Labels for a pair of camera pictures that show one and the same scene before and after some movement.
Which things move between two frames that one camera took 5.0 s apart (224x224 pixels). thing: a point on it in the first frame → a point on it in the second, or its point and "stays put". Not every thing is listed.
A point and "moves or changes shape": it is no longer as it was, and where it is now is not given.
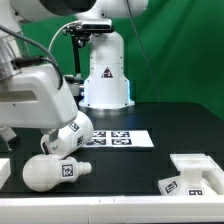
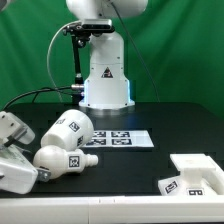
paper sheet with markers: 120,138 stays put
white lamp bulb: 46,171 moves or changes shape
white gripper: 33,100 → 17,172
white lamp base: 201,175 stays put
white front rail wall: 112,209 stays put
